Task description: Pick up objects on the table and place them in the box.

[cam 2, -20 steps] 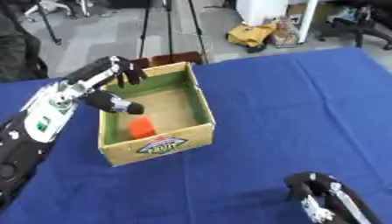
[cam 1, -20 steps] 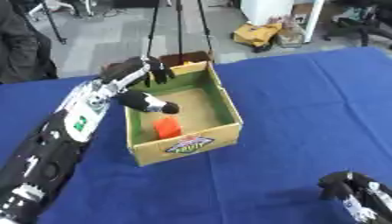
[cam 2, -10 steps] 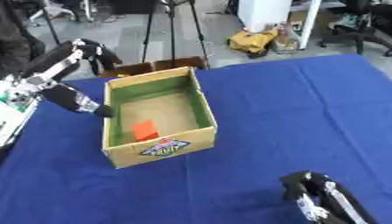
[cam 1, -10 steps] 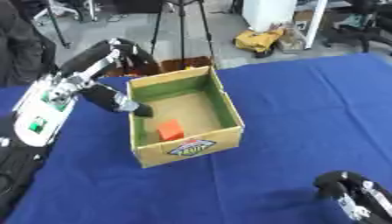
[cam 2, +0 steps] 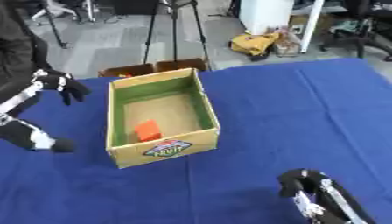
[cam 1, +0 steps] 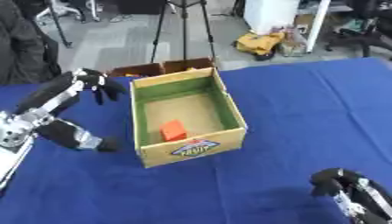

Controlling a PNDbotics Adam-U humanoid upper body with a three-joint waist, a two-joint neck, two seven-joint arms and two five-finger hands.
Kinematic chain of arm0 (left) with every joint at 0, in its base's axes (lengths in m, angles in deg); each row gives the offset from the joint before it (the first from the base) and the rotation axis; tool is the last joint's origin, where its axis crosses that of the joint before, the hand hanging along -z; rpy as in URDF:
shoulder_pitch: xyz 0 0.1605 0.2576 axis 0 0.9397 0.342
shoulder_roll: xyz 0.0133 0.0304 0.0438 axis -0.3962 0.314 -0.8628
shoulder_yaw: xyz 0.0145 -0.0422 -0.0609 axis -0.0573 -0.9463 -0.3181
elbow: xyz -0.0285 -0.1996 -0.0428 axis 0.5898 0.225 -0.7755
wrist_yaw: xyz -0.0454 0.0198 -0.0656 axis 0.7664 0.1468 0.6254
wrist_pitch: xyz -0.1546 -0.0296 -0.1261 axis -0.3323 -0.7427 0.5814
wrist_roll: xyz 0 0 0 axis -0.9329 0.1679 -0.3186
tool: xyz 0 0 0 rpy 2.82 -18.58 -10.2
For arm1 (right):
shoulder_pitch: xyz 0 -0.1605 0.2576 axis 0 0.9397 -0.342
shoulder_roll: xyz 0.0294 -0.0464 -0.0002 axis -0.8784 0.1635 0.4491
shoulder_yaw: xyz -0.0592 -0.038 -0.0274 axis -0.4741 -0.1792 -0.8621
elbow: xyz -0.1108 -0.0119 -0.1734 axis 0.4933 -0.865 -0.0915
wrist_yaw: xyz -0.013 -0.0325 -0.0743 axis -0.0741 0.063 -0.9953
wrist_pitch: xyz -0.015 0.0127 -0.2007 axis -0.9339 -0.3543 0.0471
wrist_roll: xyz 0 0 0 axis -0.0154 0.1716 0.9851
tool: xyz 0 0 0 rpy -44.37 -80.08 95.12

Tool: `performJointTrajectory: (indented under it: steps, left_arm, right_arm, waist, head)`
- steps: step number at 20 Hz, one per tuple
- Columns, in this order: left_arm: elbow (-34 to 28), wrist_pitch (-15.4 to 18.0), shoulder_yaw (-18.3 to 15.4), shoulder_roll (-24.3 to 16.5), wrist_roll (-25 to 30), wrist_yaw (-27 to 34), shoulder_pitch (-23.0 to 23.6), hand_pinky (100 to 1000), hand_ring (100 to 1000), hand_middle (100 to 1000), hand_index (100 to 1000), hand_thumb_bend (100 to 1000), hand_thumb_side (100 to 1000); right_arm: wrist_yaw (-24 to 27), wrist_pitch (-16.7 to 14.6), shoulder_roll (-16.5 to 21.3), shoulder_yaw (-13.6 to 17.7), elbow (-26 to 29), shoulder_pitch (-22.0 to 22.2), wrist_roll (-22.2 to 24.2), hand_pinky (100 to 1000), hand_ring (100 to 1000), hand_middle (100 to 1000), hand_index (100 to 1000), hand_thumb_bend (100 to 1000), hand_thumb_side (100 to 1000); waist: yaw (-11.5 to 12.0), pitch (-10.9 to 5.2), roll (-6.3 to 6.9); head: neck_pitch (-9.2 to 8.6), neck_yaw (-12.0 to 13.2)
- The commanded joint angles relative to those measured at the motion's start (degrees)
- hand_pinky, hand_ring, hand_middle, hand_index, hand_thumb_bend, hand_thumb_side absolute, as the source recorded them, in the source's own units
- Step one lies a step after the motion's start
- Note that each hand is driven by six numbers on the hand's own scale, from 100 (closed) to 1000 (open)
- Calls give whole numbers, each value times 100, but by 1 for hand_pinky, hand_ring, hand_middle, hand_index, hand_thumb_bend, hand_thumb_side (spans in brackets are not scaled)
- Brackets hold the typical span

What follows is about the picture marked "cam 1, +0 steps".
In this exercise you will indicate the black office chair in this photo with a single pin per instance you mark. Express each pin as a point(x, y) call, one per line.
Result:
point(365, 29)

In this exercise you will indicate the brown cardboard box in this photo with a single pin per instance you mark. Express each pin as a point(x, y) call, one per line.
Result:
point(161, 68)

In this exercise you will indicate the person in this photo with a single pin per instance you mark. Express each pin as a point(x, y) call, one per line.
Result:
point(23, 46)

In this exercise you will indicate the white cabinet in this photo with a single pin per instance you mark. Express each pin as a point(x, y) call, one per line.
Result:
point(286, 17)

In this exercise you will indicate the orange block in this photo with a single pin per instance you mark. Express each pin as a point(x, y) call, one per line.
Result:
point(173, 130)

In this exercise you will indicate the white chair base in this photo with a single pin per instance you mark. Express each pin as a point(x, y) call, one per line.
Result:
point(69, 10)

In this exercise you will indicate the black tripod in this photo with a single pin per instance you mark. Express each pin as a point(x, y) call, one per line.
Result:
point(182, 29)

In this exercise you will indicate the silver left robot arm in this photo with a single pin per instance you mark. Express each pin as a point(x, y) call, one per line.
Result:
point(9, 160)

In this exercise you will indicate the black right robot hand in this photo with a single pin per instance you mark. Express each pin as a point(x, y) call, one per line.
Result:
point(352, 192)

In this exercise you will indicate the black stand pole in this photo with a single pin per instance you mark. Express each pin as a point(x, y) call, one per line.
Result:
point(58, 24)

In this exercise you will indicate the tan cardboard box green inside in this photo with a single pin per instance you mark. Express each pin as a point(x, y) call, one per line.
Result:
point(186, 116)

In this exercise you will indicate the yellow bag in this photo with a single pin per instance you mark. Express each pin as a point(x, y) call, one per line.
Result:
point(258, 43)

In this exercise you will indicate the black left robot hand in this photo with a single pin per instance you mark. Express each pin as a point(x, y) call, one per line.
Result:
point(56, 89)

